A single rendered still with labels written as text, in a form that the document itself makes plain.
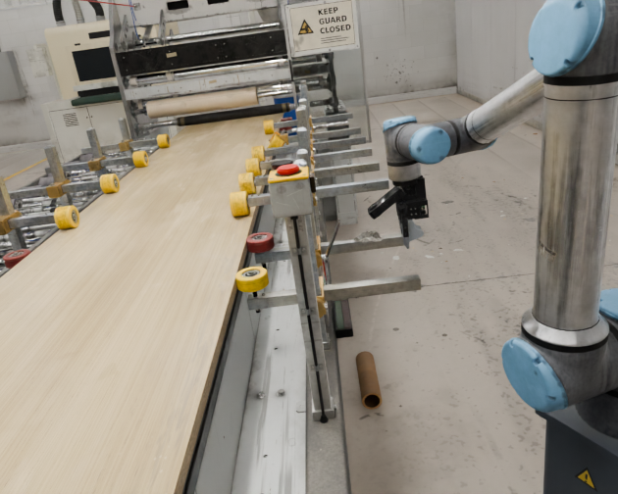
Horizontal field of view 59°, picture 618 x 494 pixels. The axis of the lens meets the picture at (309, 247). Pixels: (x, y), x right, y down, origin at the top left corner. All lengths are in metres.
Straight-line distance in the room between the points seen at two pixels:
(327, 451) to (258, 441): 0.23
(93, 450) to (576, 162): 0.87
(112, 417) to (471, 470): 1.37
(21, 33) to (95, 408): 10.65
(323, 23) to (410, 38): 6.54
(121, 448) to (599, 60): 0.91
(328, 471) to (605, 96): 0.77
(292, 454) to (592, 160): 0.81
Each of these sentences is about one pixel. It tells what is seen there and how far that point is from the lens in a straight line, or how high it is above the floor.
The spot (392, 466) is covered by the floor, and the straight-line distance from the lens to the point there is 2.07.
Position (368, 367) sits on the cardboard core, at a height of 0.08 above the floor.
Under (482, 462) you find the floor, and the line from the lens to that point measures 2.09.
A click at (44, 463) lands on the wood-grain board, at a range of 0.96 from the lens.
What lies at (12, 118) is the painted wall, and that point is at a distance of 11.79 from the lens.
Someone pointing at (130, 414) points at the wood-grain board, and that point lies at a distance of 0.98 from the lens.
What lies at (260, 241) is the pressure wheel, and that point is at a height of 0.91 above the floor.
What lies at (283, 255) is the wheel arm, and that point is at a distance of 1.59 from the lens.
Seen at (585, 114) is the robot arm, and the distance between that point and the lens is 0.94.
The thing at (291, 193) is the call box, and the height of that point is 1.19.
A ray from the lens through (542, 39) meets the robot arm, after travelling 0.94.
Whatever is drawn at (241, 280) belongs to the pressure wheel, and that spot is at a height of 0.90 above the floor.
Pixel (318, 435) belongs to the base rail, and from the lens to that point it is 1.14.
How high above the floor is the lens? 1.45
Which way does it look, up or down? 22 degrees down
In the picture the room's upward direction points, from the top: 8 degrees counter-clockwise
